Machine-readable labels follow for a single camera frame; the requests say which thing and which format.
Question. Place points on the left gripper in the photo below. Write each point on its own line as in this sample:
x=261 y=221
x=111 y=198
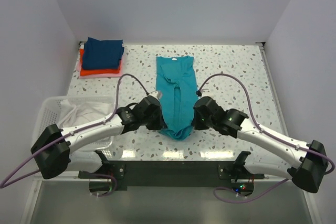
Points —
x=160 y=124

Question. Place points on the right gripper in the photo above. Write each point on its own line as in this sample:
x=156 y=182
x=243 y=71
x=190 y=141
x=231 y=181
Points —
x=196 y=124

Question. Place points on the teal t shirt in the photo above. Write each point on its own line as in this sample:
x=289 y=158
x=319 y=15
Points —
x=176 y=79

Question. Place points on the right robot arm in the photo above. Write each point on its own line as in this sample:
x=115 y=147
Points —
x=305 y=163

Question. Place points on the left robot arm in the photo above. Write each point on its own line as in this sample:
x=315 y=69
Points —
x=58 y=150

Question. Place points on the folded pink t shirt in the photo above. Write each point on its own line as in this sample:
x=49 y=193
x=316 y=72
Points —
x=99 y=75

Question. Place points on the white t shirt in basket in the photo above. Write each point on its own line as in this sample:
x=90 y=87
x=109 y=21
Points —
x=82 y=112

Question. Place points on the folded orange t shirt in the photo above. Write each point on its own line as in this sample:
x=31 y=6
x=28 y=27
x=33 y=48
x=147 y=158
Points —
x=101 y=71

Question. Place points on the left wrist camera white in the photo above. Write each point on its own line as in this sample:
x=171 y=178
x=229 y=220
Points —
x=156 y=94

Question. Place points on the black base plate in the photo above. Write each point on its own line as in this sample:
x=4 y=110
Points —
x=119 y=175

